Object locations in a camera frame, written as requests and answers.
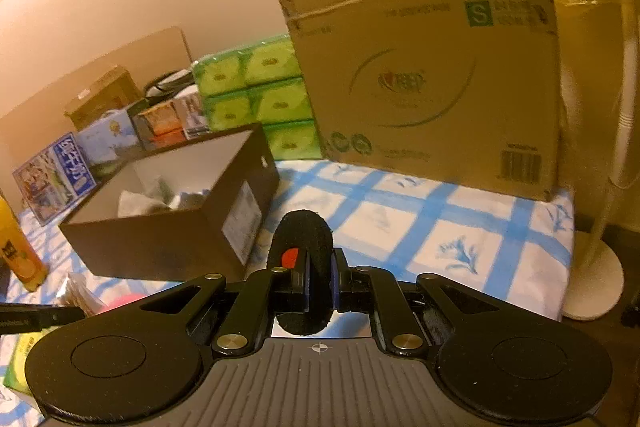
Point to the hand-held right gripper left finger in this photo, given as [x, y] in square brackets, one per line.
[305, 292]

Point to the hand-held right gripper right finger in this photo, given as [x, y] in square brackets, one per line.
[336, 287]

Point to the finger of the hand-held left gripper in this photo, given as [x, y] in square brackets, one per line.
[60, 313]

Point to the black round puff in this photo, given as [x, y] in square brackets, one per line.
[300, 232]

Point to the brown shoe box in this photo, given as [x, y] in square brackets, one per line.
[150, 242]

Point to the light grey fluffy cloth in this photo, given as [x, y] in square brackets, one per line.
[137, 204]

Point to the green tissue box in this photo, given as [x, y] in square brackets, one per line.
[20, 367]

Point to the pink lidded cartoon cup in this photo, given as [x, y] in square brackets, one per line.
[120, 302]

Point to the orange juice bottle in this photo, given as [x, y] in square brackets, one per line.
[20, 257]

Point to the blue checked bed sheet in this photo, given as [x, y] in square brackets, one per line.
[450, 232]

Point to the dark blue milk carton box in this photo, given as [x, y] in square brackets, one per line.
[55, 177]

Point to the light blue cow milk box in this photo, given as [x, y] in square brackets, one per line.
[110, 142]

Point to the stack of green tissue packs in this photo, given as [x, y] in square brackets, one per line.
[270, 102]

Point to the large tan cardboard box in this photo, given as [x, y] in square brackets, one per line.
[410, 107]

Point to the red snack box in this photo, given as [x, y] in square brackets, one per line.
[170, 138]

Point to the wooden bed headboard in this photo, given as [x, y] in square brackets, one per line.
[50, 107]

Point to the white photo print box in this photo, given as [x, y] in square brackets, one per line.
[192, 112]

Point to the orange black snack box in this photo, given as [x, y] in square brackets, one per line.
[160, 117]

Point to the small brown cardboard box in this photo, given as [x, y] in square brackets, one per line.
[105, 94]

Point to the black bag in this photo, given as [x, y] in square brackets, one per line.
[165, 87]

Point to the white fan stand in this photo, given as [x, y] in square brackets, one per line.
[595, 277]

